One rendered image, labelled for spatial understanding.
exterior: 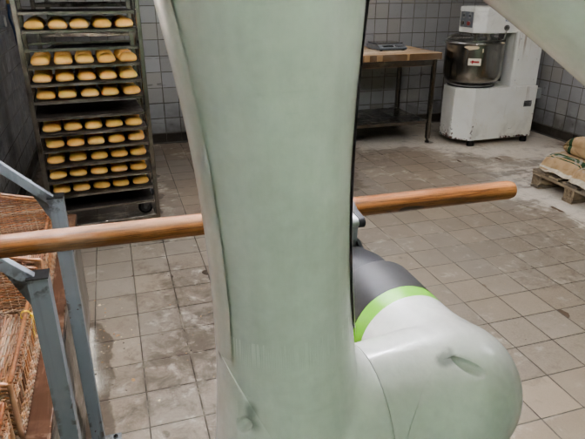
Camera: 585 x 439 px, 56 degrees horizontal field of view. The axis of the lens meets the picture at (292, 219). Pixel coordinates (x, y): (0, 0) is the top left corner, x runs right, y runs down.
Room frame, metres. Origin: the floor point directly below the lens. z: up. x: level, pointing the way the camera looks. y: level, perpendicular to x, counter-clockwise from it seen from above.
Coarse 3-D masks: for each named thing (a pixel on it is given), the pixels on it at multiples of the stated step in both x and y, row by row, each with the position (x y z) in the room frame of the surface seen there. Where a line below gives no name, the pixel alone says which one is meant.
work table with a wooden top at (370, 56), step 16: (368, 48) 5.95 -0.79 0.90; (416, 48) 5.95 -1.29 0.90; (368, 64) 5.36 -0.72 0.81; (384, 64) 5.41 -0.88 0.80; (400, 64) 5.46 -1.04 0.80; (416, 64) 5.51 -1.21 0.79; (432, 64) 5.57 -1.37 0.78; (400, 80) 6.24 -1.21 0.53; (432, 80) 5.56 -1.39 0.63; (432, 96) 5.57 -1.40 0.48; (368, 112) 5.94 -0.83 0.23; (384, 112) 5.94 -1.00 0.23; (400, 112) 5.94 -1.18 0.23
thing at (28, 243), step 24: (408, 192) 0.79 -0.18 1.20; (432, 192) 0.80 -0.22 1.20; (456, 192) 0.80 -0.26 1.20; (480, 192) 0.81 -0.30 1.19; (504, 192) 0.83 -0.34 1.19; (192, 216) 0.69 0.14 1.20; (0, 240) 0.61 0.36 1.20; (24, 240) 0.62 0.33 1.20; (48, 240) 0.63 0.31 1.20; (72, 240) 0.63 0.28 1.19; (96, 240) 0.64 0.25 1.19; (120, 240) 0.65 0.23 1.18; (144, 240) 0.66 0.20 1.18
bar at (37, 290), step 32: (32, 192) 1.42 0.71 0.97; (64, 224) 1.43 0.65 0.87; (64, 256) 1.42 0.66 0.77; (32, 288) 0.96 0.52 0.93; (64, 288) 1.42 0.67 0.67; (64, 352) 1.00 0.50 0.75; (64, 384) 0.97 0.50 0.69; (96, 384) 1.46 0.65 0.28; (64, 416) 0.97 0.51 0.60; (96, 416) 1.43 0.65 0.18
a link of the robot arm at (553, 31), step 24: (504, 0) 0.40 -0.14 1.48; (528, 0) 0.39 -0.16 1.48; (552, 0) 0.38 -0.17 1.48; (576, 0) 0.37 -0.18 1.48; (528, 24) 0.40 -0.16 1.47; (552, 24) 0.39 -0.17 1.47; (576, 24) 0.38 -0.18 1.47; (552, 48) 0.40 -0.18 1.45; (576, 48) 0.38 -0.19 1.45; (576, 72) 0.40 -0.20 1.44
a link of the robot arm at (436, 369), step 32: (416, 288) 0.43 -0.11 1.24; (384, 320) 0.39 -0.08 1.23; (416, 320) 0.37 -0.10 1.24; (448, 320) 0.37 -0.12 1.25; (384, 352) 0.33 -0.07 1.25; (416, 352) 0.33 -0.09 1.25; (448, 352) 0.33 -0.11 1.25; (480, 352) 0.33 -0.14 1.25; (384, 384) 0.31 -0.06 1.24; (416, 384) 0.31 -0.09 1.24; (448, 384) 0.31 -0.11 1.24; (480, 384) 0.31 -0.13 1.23; (512, 384) 0.32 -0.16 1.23; (416, 416) 0.29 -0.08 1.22; (448, 416) 0.29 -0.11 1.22; (480, 416) 0.30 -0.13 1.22; (512, 416) 0.31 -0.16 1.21
